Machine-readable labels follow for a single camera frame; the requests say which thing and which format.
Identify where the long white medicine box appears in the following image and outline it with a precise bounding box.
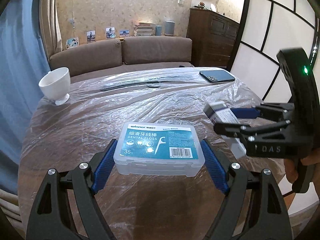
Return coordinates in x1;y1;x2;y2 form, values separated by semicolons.
203;100;248;160

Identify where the teal dental floss box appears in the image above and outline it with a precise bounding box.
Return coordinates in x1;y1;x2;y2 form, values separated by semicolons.
113;122;205;177

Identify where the right hand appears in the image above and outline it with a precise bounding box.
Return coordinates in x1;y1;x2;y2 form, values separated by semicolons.
284;147;320;184

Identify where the blue smartphone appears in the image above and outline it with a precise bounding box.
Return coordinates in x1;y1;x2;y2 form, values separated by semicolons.
199;69;235;83

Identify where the white paper screen divider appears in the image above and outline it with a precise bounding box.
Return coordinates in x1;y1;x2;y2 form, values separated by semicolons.
226;0;320;215

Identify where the dark wooden cabinet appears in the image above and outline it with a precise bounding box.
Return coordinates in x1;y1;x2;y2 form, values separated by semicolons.
187;8;239;68

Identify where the grey cylinder speaker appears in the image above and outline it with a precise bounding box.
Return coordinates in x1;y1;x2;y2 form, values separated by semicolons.
164;21;175;36

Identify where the white footed bowl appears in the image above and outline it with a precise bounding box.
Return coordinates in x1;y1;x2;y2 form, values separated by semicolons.
39;67;71;106

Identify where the small blue cylinder speaker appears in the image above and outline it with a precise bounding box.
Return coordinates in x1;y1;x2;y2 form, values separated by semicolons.
155;25;162;36

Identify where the brown sofa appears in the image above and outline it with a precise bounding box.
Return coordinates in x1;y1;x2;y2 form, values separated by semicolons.
49;36;193;83

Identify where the stack of books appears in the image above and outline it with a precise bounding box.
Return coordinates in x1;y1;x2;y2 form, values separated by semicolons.
133;22;155;36

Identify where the photo card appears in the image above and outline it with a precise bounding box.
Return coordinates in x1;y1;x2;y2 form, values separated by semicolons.
119;30;130;37
106;27;116;39
66;37;79;49
86;30;95;43

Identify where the blue curtain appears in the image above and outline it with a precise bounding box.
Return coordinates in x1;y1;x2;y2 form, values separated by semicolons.
1;0;49;194

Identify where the leftmost photo card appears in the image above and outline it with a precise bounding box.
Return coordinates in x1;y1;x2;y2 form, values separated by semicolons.
66;37;79;49

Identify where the beige curtain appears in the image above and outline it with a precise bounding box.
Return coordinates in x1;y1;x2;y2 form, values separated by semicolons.
39;0;62;59

